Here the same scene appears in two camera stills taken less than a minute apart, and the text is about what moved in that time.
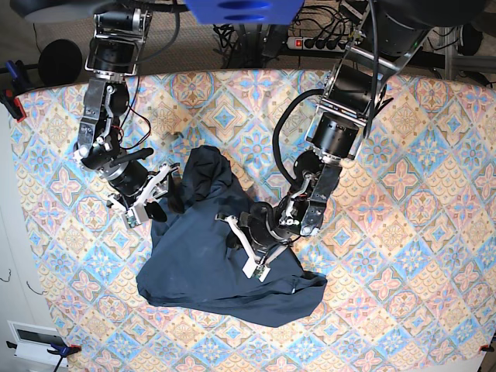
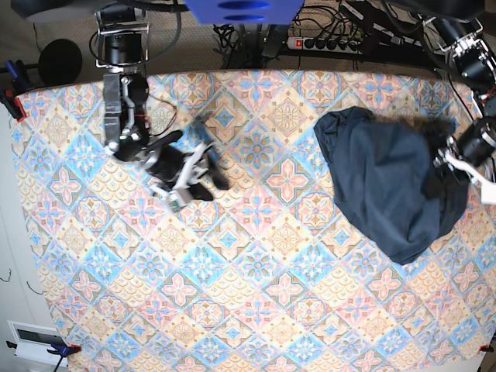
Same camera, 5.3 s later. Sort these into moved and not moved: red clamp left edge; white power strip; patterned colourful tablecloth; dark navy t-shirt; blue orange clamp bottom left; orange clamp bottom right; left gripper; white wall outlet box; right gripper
Moved: left gripper; right gripper; dark navy t-shirt
Not moved: white power strip; blue orange clamp bottom left; red clamp left edge; white wall outlet box; orange clamp bottom right; patterned colourful tablecloth
